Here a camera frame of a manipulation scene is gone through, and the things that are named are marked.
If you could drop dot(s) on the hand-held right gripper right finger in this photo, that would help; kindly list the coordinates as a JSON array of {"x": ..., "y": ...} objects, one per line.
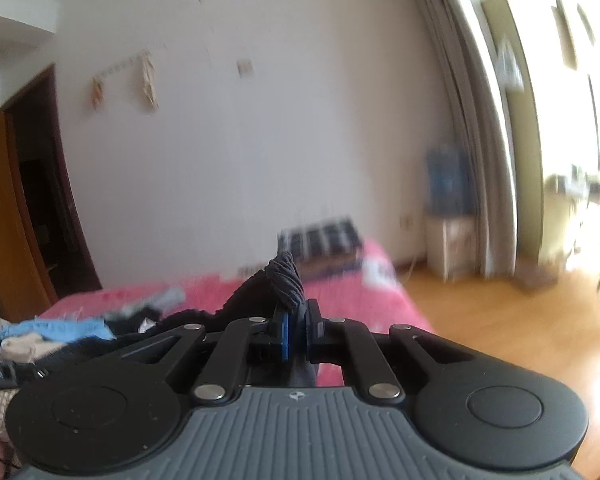
[{"x": 302, "y": 335}]

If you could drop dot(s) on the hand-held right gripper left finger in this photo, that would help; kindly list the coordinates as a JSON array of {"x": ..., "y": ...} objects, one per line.
[{"x": 283, "y": 335}]

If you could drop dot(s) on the beige crumpled cloth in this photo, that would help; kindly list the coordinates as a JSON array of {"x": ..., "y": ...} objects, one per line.
[{"x": 22, "y": 347}]

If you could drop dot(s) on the black fluffy garment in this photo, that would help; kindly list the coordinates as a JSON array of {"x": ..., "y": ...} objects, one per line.
[{"x": 245, "y": 300}]

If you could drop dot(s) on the pink flower print blanket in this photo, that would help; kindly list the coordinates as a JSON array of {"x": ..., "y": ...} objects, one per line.
[{"x": 340, "y": 290}]

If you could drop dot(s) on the light blue cloth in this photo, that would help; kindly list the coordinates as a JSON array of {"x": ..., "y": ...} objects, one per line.
[{"x": 65, "y": 330}]

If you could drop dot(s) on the plaid folded garment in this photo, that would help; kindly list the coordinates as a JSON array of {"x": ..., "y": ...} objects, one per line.
[{"x": 320, "y": 235}]

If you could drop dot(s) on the grey cloth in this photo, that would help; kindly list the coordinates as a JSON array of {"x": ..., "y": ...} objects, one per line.
[{"x": 165, "y": 297}]

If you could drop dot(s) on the white water dispenser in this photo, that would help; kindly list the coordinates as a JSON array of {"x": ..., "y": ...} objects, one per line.
[{"x": 450, "y": 245}]

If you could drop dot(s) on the brown wooden door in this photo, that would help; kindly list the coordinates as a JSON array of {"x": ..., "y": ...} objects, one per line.
[{"x": 10, "y": 200}]

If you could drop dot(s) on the grey curtain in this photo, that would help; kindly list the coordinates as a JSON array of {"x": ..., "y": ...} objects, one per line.
[{"x": 470, "y": 135}]

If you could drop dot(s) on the dark brown door frame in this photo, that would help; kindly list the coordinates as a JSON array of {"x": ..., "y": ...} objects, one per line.
[{"x": 80, "y": 240}]

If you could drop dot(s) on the beige wall plate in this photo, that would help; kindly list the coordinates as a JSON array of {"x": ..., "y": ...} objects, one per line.
[{"x": 245, "y": 68}]

